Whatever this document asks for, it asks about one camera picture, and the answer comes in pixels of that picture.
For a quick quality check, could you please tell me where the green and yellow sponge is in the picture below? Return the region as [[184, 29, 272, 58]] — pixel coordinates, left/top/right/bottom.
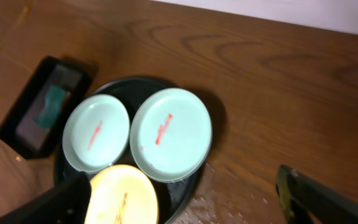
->
[[34, 85, 71, 129]]

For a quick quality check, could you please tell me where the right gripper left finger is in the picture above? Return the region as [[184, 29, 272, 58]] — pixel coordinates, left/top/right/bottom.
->
[[0, 172, 91, 224]]

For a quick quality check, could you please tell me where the light blue plate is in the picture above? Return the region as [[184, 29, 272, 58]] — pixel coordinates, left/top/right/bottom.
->
[[130, 88, 213, 183], [62, 94, 130, 174]]

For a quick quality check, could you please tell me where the rectangular black tray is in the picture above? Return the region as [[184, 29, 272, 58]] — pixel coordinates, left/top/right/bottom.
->
[[0, 56, 98, 159]]

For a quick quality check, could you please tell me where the round black serving tray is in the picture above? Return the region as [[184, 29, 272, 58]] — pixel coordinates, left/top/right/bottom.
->
[[55, 78, 200, 223]]

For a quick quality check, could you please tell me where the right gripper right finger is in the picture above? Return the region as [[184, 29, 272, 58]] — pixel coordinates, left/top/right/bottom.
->
[[275, 165, 358, 223]]

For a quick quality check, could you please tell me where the yellow plate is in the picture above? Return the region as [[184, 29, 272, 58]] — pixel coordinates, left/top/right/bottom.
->
[[85, 165, 159, 224]]

